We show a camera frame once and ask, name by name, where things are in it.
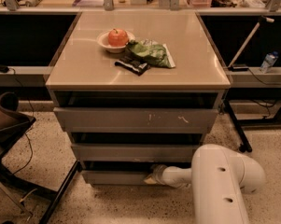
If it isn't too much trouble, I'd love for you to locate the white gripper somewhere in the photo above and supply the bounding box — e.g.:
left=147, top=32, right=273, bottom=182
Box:
left=144, top=164, right=174, bottom=185

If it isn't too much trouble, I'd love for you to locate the grey bottom drawer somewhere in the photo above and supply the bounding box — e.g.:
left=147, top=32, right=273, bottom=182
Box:
left=81, top=171, right=149, bottom=186

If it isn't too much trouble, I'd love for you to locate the grey drawer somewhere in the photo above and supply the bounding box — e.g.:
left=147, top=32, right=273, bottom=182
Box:
left=71, top=144, right=198, bottom=162
left=54, top=107, right=218, bottom=134
left=81, top=171, right=149, bottom=186

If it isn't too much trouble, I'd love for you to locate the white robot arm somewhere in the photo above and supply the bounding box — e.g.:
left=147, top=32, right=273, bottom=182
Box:
left=145, top=144, right=265, bottom=224

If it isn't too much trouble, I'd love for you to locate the grey drawer cabinet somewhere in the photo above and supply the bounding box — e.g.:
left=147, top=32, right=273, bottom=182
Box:
left=46, top=9, right=231, bottom=173

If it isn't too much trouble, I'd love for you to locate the grey middle drawer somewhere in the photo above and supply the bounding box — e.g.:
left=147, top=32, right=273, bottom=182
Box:
left=71, top=144, right=198, bottom=162

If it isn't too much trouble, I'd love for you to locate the grey top drawer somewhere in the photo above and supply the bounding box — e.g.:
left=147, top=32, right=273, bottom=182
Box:
left=54, top=107, right=218, bottom=134

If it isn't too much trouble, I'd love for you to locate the black snack wrapper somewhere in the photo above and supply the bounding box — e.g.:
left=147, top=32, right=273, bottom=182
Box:
left=115, top=56, right=150, bottom=76

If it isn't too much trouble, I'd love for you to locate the green chip bag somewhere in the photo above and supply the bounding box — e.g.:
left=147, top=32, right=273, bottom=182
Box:
left=126, top=39, right=176, bottom=68

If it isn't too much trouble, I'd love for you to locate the white stick with black base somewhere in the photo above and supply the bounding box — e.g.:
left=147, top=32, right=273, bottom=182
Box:
left=227, top=16, right=274, bottom=71

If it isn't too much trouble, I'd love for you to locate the red apple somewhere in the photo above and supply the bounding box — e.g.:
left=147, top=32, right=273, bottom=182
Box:
left=108, top=29, right=129, bottom=47

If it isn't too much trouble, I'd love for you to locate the white bowl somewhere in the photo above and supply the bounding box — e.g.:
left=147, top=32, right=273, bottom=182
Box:
left=96, top=31, right=135, bottom=54

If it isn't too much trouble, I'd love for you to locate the brown office chair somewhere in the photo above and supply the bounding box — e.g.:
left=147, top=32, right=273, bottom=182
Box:
left=0, top=92, right=79, bottom=224

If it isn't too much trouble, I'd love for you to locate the plastic water bottle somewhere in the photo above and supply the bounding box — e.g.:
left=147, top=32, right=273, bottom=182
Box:
left=260, top=51, right=278, bottom=73

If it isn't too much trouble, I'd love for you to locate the black device on ledge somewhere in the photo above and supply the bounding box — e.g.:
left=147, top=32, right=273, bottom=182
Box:
left=0, top=64, right=9, bottom=73

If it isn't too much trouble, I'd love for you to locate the black table leg frame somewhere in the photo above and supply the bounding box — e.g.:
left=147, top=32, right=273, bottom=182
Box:
left=224, top=100, right=281, bottom=152

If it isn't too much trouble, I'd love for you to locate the black floor cable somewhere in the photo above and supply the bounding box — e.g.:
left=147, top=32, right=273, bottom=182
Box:
left=8, top=67, right=35, bottom=175

